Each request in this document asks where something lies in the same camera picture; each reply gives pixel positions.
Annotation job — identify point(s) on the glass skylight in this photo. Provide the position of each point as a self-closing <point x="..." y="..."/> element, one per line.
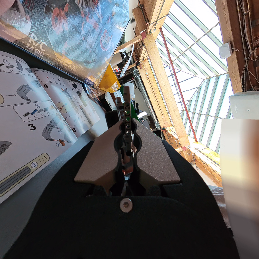
<point x="202" y="60"/>

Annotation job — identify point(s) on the white instruction booklet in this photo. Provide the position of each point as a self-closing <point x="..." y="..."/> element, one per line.
<point x="24" y="125"/>

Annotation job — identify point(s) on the large wooden ceiling beam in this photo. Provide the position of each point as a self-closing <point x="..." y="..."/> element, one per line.
<point x="161" y="81"/>

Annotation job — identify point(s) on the wooden window sill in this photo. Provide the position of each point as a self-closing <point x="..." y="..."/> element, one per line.
<point x="208" y="155"/>

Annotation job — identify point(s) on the person's white shirt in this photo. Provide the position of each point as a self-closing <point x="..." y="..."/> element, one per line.
<point x="216" y="200"/>

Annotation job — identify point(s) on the white projector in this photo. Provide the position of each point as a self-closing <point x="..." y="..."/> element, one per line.
<point x="244" y="105"/>

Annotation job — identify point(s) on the black toy block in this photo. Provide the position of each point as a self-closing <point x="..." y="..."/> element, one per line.
<point x="111" y="119"/>

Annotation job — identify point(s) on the grey desk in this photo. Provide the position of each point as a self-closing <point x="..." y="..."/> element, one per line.
<point x="12" y="218"/>

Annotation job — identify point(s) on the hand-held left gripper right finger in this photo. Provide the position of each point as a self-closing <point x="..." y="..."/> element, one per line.
<point x="157" y="159"/>

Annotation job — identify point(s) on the grey toy beam arm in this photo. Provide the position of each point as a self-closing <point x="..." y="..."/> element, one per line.
<point x="127" y="113"/>

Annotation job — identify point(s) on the green plastic bin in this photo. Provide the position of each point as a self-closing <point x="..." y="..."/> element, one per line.
<point x="134" y="113"/>

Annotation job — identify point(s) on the large blue toy box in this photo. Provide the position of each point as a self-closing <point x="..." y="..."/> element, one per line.
<point x="70" y="30"/>

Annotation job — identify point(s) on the white paper roll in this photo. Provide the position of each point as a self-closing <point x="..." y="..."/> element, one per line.
<point x="117" y="59"/>

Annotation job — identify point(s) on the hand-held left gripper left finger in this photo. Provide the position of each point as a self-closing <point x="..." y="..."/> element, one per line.
<point x="97" y="159"/>

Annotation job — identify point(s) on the clear plastic bag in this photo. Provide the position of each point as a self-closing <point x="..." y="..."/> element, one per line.
<point x="115" y="86"/>

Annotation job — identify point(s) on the yellow plastic bin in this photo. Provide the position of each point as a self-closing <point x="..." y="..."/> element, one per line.
<point x="108" y="81"/>

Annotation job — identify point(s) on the white air vent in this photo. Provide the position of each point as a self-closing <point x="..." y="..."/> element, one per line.
<point x="136" y="72"/>

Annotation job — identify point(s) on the small black box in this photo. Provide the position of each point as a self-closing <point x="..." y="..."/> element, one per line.
<point x="104" y="99"/>

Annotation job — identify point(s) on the black carton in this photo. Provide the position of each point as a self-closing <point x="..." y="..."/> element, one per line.
<point x="126" y="78"/>

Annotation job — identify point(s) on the white printed paper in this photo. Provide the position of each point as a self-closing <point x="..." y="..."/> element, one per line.
<point x="131" y="89"/>

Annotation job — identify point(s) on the white sensor box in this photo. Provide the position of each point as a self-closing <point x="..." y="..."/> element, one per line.
<point x="225" y="50"/>

